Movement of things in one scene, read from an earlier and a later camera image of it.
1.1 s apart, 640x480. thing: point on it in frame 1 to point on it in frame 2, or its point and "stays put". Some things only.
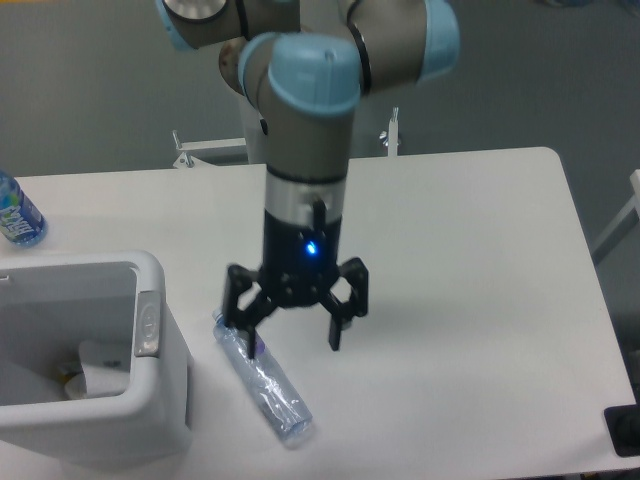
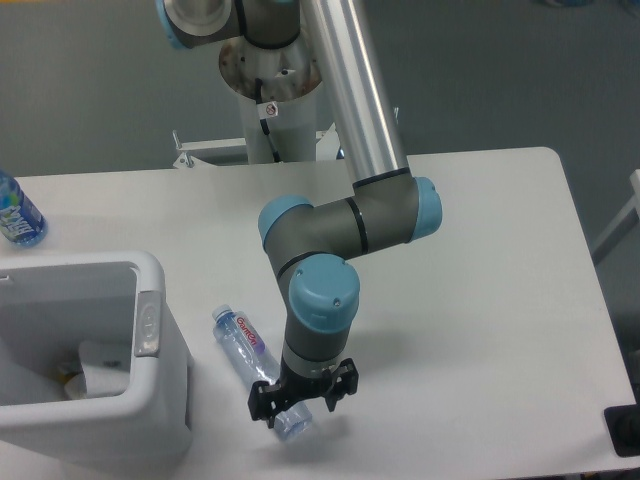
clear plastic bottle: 267,384 stays put
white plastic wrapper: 106,365 stays put
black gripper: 300,257 to 266,399
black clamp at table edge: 623,426 stays put
